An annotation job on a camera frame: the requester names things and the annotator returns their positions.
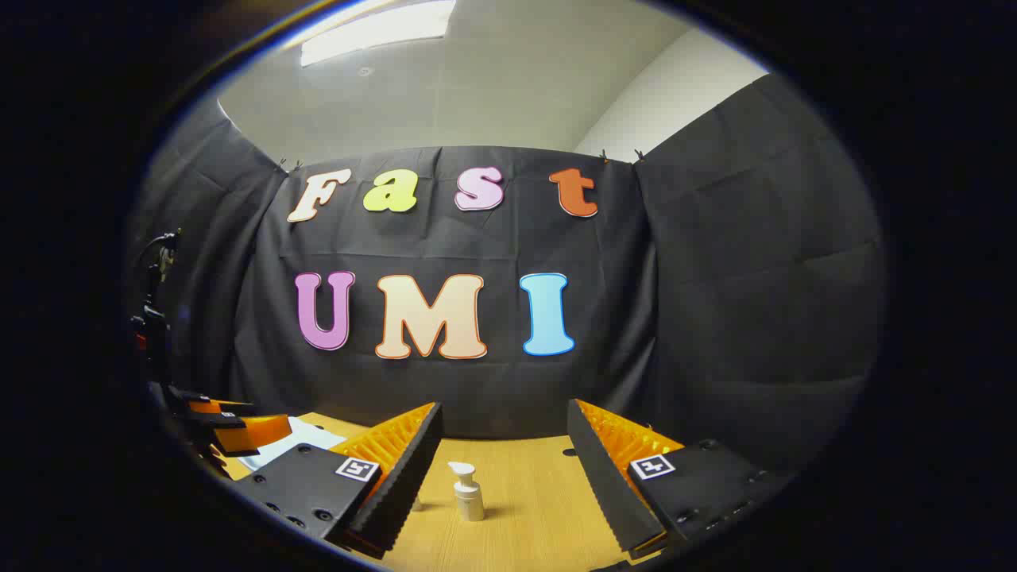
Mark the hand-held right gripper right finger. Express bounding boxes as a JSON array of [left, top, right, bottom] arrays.
[[567, 399, 791, 558]]

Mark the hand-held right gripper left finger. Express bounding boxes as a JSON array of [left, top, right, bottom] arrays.
[[233, 401, 444, 557]]

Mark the light blue suitcase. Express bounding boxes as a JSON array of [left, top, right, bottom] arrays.
[[237, 415, 348, 471]]

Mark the white pump bottle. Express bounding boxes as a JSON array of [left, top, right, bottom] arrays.
[[447, 462, 485, 522]]

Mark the black backdrop cloth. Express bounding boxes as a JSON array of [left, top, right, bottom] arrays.
[[123, 71, 889, 477]]

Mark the ceiling light panel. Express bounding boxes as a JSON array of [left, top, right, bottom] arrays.
[[300, 0, 458, 68]]

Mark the black cable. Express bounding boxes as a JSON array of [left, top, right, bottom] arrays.
[[137, 229, 182, 275]]

